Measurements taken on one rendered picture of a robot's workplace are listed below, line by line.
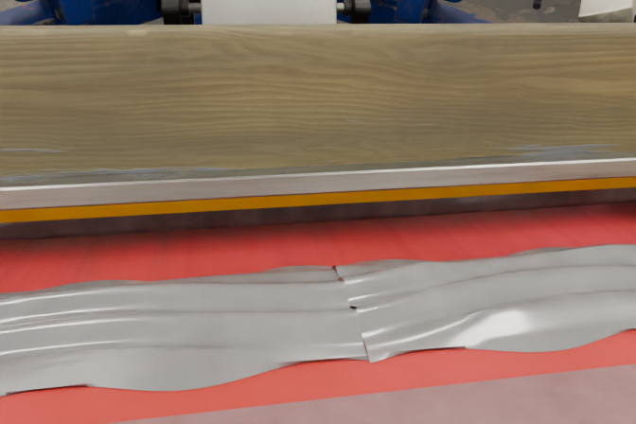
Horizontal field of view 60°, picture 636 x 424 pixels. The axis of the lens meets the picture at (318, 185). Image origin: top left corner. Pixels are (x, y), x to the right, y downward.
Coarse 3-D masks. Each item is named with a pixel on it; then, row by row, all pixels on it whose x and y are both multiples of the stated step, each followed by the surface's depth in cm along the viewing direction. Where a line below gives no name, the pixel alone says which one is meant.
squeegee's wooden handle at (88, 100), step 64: (0, 64) 23; (64, 64) 23; (128, 64) 24; (192, 64) 24; (256, 64) 25; (320, 64) 25; (384, 64) 26; (448, 64) 26; (512, 64) 27; (576, 64) 27; (0, 128) 24; (64, 128) 24; (128, 128) 25; (192, 128) 25; (256, 128) 26; (320, 128) 26; (384, 128) 27; (448, 128) 27; (512, 128) 28; (576, 128) 28
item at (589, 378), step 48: (336, 240) 28; (384, 240) 28; (432, 240) 28; (480, 240) 28; (528, 240) 28; (576, 240) 28; (624, 240) 28; (624, 336) 20; (384, 384) 18; (432, 384) 18; (480, 384) 18; (528, 384) 18; (576, 384) 18; (624, 384) 18
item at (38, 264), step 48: (48, 240) 28; (96, 240) 28; (144, 240) 28; (192, 240) 28; (240, 240) 28; (288, 240) 28; (0, 288) 24; (240, 384) 18; (288, 384) 18; (336, 384) 18
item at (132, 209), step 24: (360, 192) 29; (384, 192) 29; (408, 192) 29; (432, 192) 29; (456, 192) 29; (480, 192) 30; (504, 192) 30; (528, 192) 30; (0, 216) 26; (24, 216) 26; (48, 216) 26; (72, 216) 26; (96, 216) 27
